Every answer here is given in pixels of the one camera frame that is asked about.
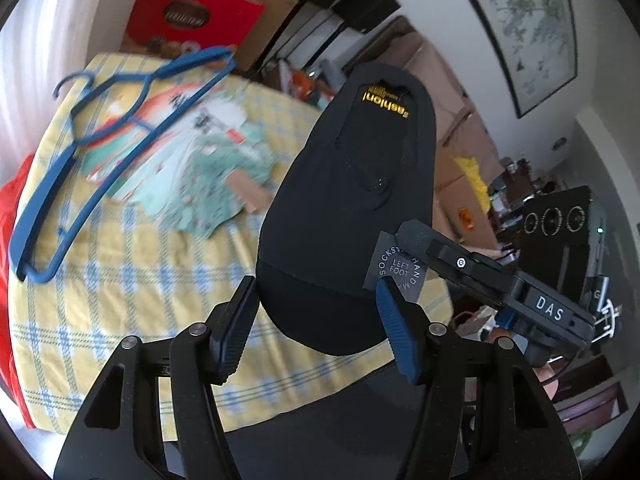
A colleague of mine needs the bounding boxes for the black device with round dials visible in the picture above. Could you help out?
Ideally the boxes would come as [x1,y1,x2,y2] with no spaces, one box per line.
[522,185,596,248]

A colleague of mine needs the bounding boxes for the white curtain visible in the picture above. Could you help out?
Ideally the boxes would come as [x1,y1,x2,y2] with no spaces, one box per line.
[0,0,166,161]

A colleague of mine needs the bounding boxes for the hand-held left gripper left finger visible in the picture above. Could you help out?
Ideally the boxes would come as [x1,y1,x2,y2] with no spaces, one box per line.
[52,275,258,480]

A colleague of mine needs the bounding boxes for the framed map picture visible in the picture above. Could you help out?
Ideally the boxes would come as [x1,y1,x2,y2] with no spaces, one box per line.
[449,0,581,120]

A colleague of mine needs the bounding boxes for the blue plastic clothes hanger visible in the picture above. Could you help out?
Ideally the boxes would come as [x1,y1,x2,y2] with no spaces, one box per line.
[10,46,237,283]

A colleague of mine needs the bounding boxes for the yellow checked tablecloth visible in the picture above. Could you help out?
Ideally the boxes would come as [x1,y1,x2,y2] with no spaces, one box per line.
[10,52,453,433]

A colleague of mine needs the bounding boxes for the yellow item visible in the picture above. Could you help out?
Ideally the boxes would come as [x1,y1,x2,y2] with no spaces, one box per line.
[452,155,491,211]

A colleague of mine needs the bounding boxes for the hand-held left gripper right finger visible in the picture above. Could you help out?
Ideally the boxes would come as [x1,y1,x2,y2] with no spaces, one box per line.
[375,277,583,480]

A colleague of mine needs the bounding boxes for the small brown card tag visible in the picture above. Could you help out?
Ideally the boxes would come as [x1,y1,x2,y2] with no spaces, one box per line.
[227,172,271,213]

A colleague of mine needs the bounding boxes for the red gift box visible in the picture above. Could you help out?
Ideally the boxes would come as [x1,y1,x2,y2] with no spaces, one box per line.
[122,0,268,58]

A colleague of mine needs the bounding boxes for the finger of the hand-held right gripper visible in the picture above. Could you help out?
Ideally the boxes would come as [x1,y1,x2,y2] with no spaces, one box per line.
[432,245,516,306]
[397,219,518,278]

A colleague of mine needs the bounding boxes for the colourful printed cloth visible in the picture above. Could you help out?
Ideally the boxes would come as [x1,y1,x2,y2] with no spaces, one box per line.
[82,77,281,238]

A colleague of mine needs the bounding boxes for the printed carton with clutter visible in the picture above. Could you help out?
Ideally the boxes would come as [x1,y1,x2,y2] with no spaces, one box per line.
[277,57,351,111]

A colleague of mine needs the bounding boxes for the dark wooden furniture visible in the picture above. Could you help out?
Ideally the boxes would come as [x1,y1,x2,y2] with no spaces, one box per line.
[550,355,631,423]

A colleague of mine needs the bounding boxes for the person's right hand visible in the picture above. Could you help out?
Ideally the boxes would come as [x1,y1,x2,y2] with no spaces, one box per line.
[532,362,566,403]

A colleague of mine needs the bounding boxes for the black sock with grey tag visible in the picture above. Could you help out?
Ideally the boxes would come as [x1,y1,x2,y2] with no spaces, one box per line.
[255,64,438,358]

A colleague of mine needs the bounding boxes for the red cloth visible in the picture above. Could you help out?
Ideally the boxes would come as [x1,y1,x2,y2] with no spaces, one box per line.
[0,152,38,391]

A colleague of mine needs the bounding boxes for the brown sofa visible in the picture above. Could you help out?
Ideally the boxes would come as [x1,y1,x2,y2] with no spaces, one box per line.
[372,15,481,126]

